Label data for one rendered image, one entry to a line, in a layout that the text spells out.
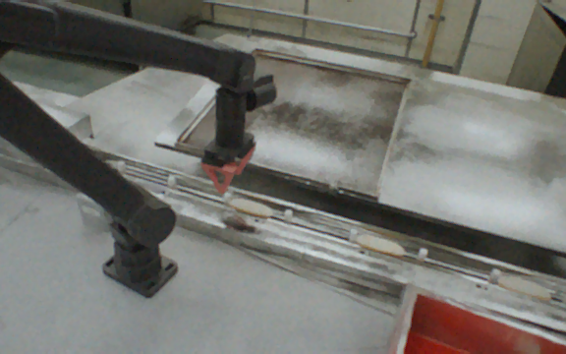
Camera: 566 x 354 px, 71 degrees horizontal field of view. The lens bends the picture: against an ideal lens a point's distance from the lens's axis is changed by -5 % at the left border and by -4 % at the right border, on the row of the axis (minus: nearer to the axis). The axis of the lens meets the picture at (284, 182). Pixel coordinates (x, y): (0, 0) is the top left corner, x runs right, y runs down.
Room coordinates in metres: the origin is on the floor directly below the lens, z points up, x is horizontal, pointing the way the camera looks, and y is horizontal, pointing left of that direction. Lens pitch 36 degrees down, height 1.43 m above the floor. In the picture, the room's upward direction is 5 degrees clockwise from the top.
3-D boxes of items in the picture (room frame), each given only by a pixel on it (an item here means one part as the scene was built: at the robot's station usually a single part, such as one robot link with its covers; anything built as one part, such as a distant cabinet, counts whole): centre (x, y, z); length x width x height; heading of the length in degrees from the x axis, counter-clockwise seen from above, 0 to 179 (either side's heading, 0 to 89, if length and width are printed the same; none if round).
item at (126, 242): (0.53, 0.25, 0.94); 0.09 x 0.05 x 0.10; 142
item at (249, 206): (0.69, 0.07, 0.86); 0.10 x 0.04 x 0.01; 73
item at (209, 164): (0.67, 0.12, 0.96); 0.07 x 0.07 x 0.09; 73
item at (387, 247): (0.60, -0.20, 0.86); 0.10 x 0.04 x 0.01; 73
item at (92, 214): (0.65, 0.37, 0.84); 0.08 x 0.08 x 0.11; 73
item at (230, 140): (0.70, 0.11, 1.03); 0.10 x 0.07 x 0.07; 163
